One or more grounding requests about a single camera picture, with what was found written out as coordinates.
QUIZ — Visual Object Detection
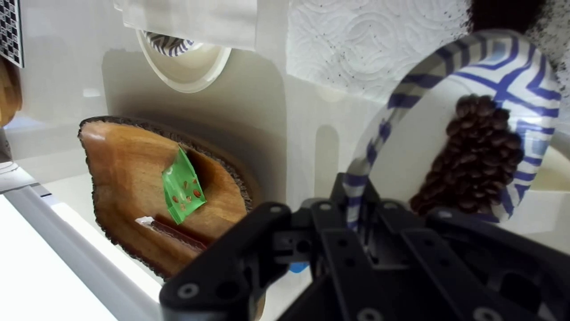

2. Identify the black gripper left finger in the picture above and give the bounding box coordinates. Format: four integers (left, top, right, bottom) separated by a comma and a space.
159, 172, 359, 321

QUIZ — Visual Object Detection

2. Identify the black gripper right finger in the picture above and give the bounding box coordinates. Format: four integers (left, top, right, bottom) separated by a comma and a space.
355, 176, 570, 321

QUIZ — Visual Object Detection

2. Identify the coffee beans heap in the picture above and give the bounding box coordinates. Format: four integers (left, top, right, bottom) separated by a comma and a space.
409, 95, 526, 218

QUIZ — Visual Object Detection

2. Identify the blue patterned paper bowl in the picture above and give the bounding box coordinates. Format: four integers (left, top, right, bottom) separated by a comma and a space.
343, 29, 564, 231

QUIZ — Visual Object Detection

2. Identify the round wooden bowl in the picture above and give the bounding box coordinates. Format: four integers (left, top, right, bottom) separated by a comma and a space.
0, 56, 26, 129

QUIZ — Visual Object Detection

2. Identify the thin brown wooden stick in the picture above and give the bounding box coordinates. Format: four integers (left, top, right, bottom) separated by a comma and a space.
134, 215, 211, 249

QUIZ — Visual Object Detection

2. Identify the green snack packet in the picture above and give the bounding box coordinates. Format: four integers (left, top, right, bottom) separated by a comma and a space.
161, 149, 209, 227

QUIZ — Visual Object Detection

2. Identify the brown wooden tray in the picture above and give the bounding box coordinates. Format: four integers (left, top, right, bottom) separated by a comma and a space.
77, 115, 261, 283

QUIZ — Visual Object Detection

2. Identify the folded white napkin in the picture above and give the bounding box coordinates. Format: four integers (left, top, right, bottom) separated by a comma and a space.
113, 0, 261, 51

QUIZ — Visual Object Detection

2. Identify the grey window frame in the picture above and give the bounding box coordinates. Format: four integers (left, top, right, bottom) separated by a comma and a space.
0, 159, 166, 321

